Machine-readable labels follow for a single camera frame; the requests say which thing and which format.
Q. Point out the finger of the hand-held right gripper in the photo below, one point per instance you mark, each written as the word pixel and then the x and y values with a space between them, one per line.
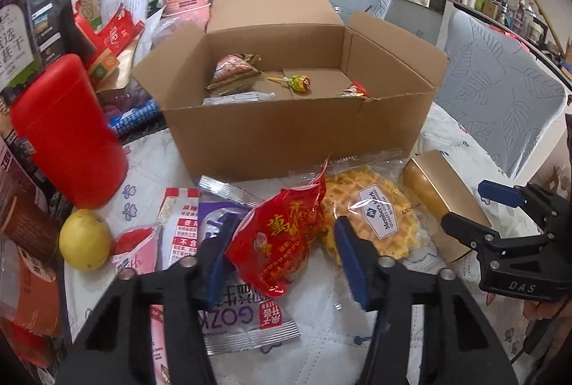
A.
pixel 469 235
pixel 500 192

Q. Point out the black pouch with photo label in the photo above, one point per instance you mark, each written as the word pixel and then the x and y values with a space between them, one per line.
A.
pixel 58 22

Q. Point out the pink instant noodle cup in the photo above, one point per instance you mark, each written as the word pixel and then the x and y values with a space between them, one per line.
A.
pixel 187 2

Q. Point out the red crinkly snack packet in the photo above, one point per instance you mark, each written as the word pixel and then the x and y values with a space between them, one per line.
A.
pixel 277 242

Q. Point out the brown cardboard box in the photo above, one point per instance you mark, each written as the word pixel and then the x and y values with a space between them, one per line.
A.
pixel 290 139

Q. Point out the silver purple snack packet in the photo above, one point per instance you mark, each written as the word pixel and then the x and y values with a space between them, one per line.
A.
pixel 250 318

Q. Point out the red canister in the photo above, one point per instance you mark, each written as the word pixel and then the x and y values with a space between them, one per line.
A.
pixel 67 134

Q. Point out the row of cosmetic bottles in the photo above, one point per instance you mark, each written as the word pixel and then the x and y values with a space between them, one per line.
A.
pixel 505 9

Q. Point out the brown cereal snack packet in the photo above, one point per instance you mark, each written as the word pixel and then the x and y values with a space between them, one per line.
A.
pixel 232 74

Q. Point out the clear jar rust label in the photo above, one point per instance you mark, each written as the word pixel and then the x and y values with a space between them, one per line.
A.
pixel 27 224

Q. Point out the red sachet packet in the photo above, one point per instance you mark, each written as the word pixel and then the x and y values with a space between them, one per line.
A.
pixel 118 31

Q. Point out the clear waffle packet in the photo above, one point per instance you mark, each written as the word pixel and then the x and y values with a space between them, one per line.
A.
pixel 393 233

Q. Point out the blue tube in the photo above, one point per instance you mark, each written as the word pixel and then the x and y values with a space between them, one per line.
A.
pixel 134 119

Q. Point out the clear jar purple label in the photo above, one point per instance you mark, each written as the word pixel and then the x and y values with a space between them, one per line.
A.
pixel 18 45

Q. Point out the gold box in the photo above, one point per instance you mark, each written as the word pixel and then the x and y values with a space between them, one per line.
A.
pixel 433 188

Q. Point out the clear bag of dark sticks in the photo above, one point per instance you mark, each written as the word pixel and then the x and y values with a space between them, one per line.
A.
pixel 120 94

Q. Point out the white quilted printed tablecloth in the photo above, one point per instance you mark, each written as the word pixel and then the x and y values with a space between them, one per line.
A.
pixel 321 349

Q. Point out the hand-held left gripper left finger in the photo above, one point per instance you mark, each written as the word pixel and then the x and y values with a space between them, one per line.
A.
pixel 219 277

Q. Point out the clear white snack packet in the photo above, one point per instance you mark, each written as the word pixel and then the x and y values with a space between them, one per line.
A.
pixel 237 98

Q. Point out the red white snack packet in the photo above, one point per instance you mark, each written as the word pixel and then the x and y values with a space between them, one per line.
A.
pixel 178 228

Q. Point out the pink cone snack packet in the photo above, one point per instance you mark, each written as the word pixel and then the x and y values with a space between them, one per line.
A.
pixel 134 251

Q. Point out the yellow lollipop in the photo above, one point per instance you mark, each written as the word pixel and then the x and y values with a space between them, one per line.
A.
pixel 299 81

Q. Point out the yellow lemon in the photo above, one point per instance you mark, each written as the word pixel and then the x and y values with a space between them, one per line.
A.
pixel 85 239

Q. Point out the person's right hand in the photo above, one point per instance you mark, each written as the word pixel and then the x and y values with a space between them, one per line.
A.
pixel 543 312

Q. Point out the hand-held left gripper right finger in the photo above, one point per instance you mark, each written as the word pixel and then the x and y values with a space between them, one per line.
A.
pixel 353 264

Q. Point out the small red candy packet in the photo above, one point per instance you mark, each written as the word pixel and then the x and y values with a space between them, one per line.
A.
pixel 355 90

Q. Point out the clear jar orange label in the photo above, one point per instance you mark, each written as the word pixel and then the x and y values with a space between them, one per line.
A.
pixel 27 295

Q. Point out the red tin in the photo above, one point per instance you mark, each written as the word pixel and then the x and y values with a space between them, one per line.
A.
pixel 22 344

